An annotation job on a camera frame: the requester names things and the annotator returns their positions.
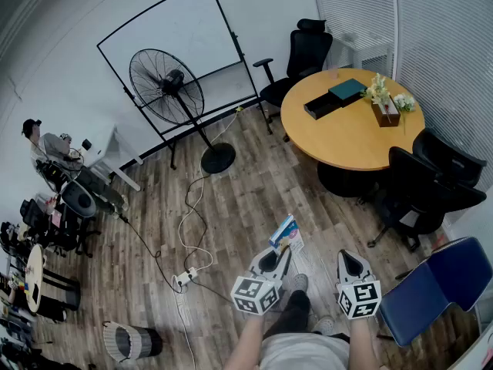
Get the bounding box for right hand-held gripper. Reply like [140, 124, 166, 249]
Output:
[337, 250, 382, 319]

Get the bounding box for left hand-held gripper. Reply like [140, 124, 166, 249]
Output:
[230, 246, 293, 316]

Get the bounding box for small colourful packet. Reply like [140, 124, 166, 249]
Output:
[268, 214, 305, 256]

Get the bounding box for teal rectangular box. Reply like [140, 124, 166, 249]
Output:
[303, 78, 368, 121]

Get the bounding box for person's left forearm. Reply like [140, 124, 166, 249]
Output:
[223, 314, 267, 370]

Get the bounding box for person's right forearm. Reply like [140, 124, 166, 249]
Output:
[348, 316, 382, 370]

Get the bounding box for brown wooden tissue box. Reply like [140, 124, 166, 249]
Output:
[371, 95, 401, 128]

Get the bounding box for person's left grey shoe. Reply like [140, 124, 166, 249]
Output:
[288, 274, 310, 294]

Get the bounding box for person's grey shoe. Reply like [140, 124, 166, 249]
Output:
[288, 274, 310, 294]
[310, 316, 336, 337]

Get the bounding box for person's right grey shoe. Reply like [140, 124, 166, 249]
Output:
[310, 316, 336, 337]

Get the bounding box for blue padded chair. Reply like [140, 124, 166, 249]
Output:
[379, 237, 493, 347]

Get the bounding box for white power strip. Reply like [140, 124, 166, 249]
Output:
[172, 267, 200, 288]

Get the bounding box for person's grey shirt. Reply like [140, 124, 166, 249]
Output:
[260, 331, 351, 370]

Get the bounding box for round wooden table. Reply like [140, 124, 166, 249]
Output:
[280, 67, 426, 199]

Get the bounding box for striped grey waste basket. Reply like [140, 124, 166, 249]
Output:
[102, 321, 163, 363]

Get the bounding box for yellow white artificial flowers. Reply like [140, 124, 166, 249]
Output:
[361, 73, 392, 106]

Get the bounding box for white desk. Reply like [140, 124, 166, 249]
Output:
[330, 32, 394, 76]
[82, 125, 144, 192]

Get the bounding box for black rolling chair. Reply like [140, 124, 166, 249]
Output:
[18, 198, 101, 257]

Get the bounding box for black office chair with headrest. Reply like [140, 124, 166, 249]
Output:
[253, 18, 334, 134]

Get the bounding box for small round beige table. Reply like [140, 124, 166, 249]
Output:
[25, 244, 82, 323]

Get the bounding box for white window blinds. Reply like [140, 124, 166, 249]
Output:
[310, 0, 493, 192]

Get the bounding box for whiteboard on black stand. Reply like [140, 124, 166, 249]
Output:
[96, 0, 274, 171]

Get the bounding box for pile of assorted equipment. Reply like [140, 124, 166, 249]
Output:
[0, 221, 39, 370]

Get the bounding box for thin black cable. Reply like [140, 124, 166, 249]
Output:
[190, 278, 236, 304]

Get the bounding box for long white cable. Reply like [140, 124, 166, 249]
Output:
[177, 108, 244, 273]

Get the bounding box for white power strip cable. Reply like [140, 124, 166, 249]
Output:
[172, 283, 197, 370]

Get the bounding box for black fan cable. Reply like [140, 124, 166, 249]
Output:
[183, 173, 209, 273]

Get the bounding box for long black floor cable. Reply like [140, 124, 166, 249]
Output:
[119, 214, 182, 294]

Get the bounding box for black pedestal fan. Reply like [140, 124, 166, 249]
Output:
[129, 48, 236, 175]

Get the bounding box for white partition post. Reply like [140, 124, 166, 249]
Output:
[391, 0, 401, 80]

